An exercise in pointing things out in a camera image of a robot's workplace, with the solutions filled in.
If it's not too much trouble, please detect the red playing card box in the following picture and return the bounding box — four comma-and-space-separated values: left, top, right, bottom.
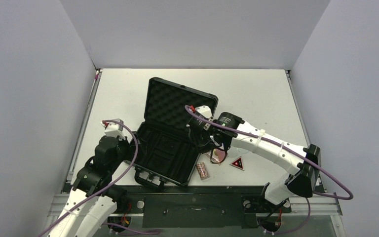
206, 149, 227, 164

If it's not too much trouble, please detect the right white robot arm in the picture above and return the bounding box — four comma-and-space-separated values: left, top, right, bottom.
187, 109, 320, 211

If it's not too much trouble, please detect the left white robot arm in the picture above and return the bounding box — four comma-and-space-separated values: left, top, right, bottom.
43, 136, 130, 237

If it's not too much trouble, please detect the clear round disc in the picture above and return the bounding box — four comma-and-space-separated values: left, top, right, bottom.
227, 147, 249, 157

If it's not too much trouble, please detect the poker chip roll left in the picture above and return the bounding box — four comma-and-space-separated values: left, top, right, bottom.
196, 162, 210, 180

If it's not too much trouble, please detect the red black triangular card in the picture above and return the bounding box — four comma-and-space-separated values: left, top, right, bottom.
230, 156, 244, 170

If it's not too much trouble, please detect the black foam-lined carrying case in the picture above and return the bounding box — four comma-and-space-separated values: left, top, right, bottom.
134, 77, 219, 191

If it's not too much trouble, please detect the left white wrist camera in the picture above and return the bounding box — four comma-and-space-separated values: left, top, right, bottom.
101, 118, 125, 141

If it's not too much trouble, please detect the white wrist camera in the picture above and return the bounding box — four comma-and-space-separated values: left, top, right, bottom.
101, 118, 125, 141
194, 105, 213, 121

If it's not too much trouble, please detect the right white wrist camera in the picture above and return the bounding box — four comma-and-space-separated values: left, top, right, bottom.
194, 105, 213, 121

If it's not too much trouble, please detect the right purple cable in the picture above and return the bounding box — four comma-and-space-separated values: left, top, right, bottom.
185, 105, 354, 200

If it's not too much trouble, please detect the purple cable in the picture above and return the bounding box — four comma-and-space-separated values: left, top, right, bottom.
37, 119, 139, 237
185, 105, 354, 200

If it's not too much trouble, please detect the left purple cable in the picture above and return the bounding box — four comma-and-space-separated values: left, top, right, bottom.
37, 119, 139, 237

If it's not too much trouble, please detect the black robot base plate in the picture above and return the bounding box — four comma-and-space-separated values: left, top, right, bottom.
62, 185, 328, 230

